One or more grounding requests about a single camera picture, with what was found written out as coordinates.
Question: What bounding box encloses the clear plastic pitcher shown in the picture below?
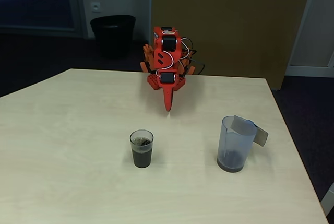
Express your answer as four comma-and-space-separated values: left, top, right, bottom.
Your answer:
217, 115, 269, 174

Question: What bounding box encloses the clear plastic cup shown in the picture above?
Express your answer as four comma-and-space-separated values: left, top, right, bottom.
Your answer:
129, 129, 154, 169

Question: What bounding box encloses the black waste bin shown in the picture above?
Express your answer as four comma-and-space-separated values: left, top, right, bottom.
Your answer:
90, 14, 136, 60

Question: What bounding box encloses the brown pin board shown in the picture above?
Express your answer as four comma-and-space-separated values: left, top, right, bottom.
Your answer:
151, 0, 315, 91

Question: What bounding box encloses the white chair part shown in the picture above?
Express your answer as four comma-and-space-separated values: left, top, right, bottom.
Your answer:
320, 182, 334, 217

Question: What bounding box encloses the black power cable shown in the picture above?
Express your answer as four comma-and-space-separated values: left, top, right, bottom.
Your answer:
180, 38, 206, 76

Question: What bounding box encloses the dark window with frame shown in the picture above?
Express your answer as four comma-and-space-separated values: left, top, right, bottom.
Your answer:
0, 0, 87, 38

